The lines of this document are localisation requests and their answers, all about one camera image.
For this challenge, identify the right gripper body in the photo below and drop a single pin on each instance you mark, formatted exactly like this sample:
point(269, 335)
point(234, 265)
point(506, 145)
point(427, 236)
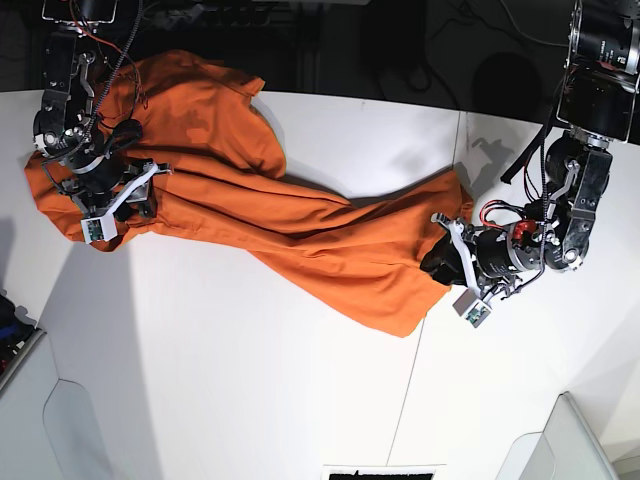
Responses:
point(100, 188)

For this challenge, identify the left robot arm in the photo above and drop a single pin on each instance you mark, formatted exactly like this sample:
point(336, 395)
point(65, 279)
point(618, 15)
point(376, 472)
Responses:
point(566, 167)

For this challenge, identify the orange t-shirt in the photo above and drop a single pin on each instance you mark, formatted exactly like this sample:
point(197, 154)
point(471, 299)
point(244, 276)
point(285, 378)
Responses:
point(227, 187)

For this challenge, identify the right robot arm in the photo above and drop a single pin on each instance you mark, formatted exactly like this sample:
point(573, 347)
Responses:
point(83, 56)

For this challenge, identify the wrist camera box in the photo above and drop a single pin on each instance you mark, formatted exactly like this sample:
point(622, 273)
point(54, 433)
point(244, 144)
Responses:
point(471, 308)
point(99, 229)

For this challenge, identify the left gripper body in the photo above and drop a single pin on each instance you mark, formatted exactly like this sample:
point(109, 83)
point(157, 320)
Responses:
point(494, 258)

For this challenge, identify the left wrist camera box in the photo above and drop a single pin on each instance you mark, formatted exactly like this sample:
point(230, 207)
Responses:
point(471, 308)

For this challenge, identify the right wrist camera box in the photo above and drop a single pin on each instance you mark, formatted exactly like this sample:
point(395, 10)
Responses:
point(99, 229)

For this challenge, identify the white framed black tray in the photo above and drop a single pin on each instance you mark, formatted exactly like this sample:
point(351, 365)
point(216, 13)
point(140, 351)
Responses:
point(438, 471)

